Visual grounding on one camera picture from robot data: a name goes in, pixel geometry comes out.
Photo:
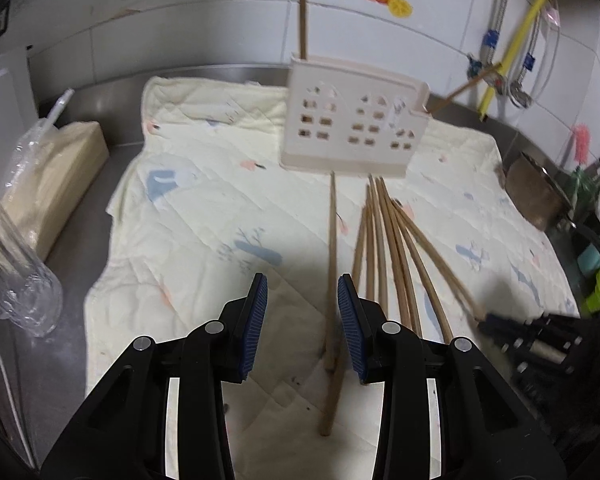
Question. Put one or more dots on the pile of wooden chopsticks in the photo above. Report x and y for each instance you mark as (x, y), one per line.
(380, 240)

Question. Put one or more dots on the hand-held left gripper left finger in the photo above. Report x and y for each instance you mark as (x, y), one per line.
(254, 332)

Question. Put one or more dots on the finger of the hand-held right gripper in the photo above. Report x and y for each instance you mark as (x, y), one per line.
(517, 347)
(500, 324)

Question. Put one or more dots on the green plastic object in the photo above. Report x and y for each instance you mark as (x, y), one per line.
(597, 292)

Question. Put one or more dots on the steel pot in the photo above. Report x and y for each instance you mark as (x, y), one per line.
(535, 195)

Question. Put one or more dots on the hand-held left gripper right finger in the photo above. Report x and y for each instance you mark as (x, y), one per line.
(351, 332)

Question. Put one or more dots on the cream printed quilted cloth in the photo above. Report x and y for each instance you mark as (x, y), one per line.
(205, 210)

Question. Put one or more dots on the cream plastic chopstick holder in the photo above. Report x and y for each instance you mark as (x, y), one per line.
(340, 160)

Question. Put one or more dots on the pink brush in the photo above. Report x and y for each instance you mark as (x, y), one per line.
(582, 142)

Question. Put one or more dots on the green glass bottle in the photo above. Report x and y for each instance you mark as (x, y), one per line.
(582, 192)

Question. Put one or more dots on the clear plastic tube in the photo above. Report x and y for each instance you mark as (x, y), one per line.
(552, 17)

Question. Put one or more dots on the clear plastic bag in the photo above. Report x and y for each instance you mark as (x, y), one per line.
(25, 300)
(35, 140)

